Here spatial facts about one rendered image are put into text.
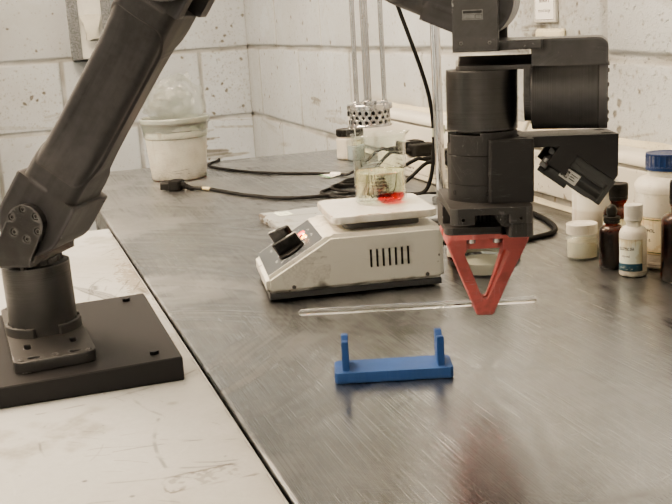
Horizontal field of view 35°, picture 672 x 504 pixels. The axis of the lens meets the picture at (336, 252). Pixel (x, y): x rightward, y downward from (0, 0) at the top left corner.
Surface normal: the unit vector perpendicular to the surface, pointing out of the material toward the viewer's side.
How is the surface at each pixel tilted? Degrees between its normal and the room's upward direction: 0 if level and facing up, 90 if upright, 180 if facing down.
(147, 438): 0
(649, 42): 90
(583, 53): 92
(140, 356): 1
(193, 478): 0
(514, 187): 90
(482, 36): 91
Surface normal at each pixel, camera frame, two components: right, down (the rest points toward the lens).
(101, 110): -0.20, 0.27
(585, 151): 0.00, 0.22
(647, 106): -0.95, 0.12
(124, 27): -0.38, 0.35
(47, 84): 0.31, 0.18
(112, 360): -0.07, -0.97
